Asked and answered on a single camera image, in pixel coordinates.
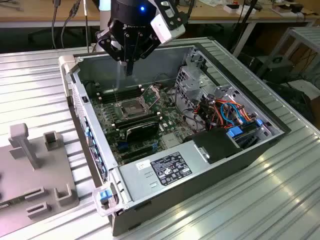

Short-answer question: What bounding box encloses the black graphics card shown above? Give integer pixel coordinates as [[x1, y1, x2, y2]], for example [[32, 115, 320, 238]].
[[124, 121, 161, 145]]

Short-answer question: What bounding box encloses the beige case bezel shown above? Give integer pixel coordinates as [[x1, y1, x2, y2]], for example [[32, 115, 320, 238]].
[[58, 55, 77, 111]]

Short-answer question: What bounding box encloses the black plastic shroud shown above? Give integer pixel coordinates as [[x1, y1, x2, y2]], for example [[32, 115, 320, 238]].
[[182, 127, 243, 165]]

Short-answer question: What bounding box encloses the white paper sticker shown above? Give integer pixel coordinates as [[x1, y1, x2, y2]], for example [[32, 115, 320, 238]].
[[134, 159, 152, 172]]

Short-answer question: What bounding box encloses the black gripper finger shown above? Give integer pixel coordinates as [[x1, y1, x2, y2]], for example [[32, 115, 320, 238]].
[[95, 29, 130, 77], [129, 31, 161, 77]]

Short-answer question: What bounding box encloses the orange wire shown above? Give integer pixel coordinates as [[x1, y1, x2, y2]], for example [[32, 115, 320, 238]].
[[194, 98, 251, 126]]

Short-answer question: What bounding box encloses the clear plastic latch cover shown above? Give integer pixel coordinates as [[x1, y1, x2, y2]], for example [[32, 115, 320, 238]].
[[91, 182, 125, 217]]

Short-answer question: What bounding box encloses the wooden desk with white legs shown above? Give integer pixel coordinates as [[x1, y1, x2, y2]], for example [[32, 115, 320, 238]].
[[172, 0, 317, 58]]

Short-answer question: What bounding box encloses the black expansion slot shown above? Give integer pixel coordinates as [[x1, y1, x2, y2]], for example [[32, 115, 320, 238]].
[[119, 146, 154, 161]]

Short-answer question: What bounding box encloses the blue wire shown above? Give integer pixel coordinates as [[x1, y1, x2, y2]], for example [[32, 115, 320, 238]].
[[219, 102, 243, 126]]

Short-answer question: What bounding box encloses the brown cardboard box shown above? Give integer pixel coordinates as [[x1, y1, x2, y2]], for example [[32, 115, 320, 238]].
[[269, 3, 296, 17]]

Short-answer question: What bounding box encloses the open PC case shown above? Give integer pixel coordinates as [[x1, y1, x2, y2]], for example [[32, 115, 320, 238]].
[[58, 41, 292, 237]]

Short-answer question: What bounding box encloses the silver drive cage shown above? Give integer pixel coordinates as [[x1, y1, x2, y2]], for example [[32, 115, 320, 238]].
[[174, 46, 218, 121]]

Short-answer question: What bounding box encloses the black tripod stand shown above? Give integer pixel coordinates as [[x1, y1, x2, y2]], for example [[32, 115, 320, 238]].
[[227, 0, 258, 58]]

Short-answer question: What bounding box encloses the CPU socket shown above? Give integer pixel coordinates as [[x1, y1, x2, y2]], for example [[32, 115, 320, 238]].
[[114, 98, 151, 121]]

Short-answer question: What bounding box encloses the dark robot cable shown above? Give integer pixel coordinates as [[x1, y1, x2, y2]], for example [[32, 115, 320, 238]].
[[61, 0, 81, 48], [51, 0, 62, 50]]

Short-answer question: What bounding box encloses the white box on desk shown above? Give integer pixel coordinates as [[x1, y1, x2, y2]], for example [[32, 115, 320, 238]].
[[223, 3, 257, 16]]

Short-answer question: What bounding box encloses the black power supply label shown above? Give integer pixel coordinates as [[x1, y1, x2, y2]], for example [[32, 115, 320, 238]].
[[149, 151, 194, 187]]

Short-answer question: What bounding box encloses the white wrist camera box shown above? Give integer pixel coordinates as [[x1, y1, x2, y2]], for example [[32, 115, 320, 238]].
[[149, 13, 186, 45]]

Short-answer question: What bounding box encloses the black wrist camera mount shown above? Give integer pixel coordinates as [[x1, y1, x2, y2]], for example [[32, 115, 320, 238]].
[[153, 0, 188, 29]]

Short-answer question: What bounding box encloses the black floor bag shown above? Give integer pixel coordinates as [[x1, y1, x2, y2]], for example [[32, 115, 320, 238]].
[[264, 81, 317, 123]]

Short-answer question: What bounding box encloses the blue case latch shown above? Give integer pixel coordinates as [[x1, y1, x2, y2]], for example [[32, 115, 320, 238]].
[[99, 189, 111, 202]]

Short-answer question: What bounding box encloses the green motherboard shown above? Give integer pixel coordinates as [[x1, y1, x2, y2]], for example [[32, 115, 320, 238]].
[[88, 84, 198, 166]]

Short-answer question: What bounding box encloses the black box with handle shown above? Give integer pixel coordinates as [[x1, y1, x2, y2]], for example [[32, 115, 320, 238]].
[[257, 55, 295, 85]]

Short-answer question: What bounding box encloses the grey power supply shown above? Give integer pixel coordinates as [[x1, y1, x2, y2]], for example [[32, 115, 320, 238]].
[[118, 139, 211, 203]]

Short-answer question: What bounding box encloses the pale robot cable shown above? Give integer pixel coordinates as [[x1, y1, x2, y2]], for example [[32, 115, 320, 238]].
[[83, 0, 90, 53]]

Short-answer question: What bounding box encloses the black RAM slot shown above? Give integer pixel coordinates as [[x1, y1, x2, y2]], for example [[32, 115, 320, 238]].
[[97, 86, 143, 99], [114, 116, 162, 131], [98, 88, 145, 101], [96, 84, 142, 97], [99, 91, 146, 104], [111, 112, 160, 126]]

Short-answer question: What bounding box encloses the silver chipset heatsink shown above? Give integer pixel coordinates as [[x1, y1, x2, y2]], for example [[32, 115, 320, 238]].
[[161, 133, 182, 148]]

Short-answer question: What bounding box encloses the grey metal shelf frame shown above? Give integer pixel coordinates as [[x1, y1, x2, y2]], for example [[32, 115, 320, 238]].
[[256, 26, 320, 81]]

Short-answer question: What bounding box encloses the black looped wire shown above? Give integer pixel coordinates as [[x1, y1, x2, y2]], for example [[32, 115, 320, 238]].
[[153, 72, 176, 88]]

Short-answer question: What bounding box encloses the blue disk carrier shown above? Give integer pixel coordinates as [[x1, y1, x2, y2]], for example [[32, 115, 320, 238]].
[[226, 126, 245, 139]]

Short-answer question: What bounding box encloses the grey parts rack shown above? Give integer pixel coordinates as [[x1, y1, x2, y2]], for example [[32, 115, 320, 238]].
[[0, 122, 80, 221]]

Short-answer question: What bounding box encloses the metal socket cover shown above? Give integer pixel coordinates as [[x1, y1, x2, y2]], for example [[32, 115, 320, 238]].
[[140, 84, 163, 110]]

